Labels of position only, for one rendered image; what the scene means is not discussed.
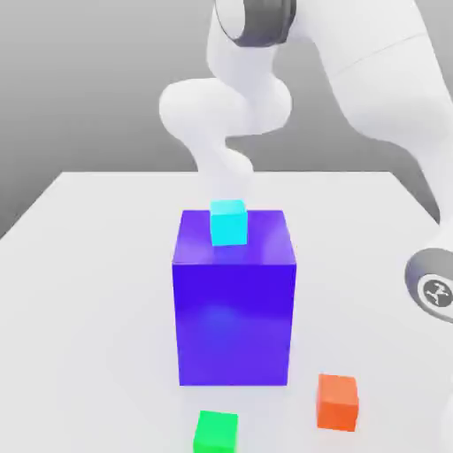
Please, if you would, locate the small cyan cube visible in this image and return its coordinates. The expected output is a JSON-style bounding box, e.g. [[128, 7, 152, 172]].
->
[[209, 198, 249, 248]]

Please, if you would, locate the small green cube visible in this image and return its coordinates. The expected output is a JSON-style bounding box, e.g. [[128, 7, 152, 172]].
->
[[193, 410, 239, 453]]

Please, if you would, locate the small orange cube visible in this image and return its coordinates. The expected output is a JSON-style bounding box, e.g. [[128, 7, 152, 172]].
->
[[316, 373, 359, 434]]

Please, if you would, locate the large blue box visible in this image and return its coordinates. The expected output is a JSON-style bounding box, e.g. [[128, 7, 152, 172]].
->
[[171, 209, 297, 388]]

